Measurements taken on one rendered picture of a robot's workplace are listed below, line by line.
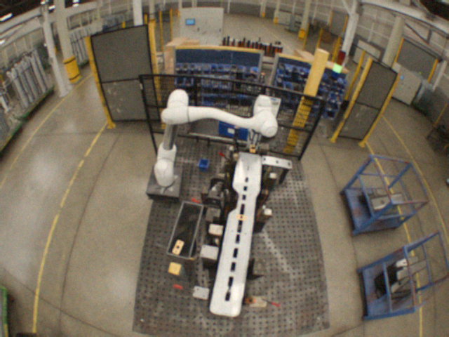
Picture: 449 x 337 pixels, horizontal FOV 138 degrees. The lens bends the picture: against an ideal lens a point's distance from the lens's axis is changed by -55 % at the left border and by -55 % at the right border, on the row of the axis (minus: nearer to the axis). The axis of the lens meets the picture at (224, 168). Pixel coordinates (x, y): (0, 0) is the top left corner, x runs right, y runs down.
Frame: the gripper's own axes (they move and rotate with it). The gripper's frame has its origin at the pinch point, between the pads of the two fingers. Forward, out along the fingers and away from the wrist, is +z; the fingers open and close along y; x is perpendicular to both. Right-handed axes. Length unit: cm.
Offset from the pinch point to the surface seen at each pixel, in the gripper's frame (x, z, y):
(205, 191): -35, 21, -29
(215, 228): -62, 21, -17
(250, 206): -36.2, 28.9, 5.5
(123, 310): -155, 128, -103
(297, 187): 13, 59, 58
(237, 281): -94, 29, 4
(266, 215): -44, 25, 18
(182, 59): 191, 5, -128
